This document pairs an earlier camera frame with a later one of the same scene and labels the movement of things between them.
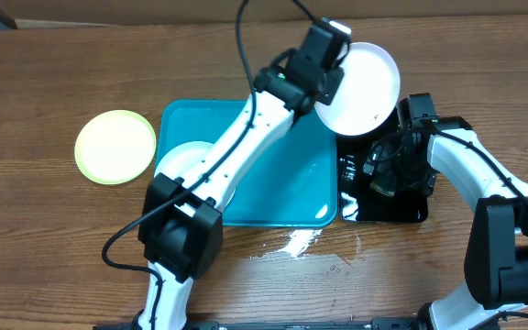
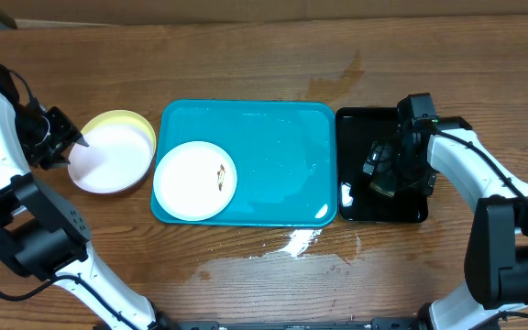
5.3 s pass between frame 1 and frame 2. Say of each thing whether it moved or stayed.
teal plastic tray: stayed
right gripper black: stayed
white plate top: moved
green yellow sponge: stayed
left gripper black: moved
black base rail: stayed
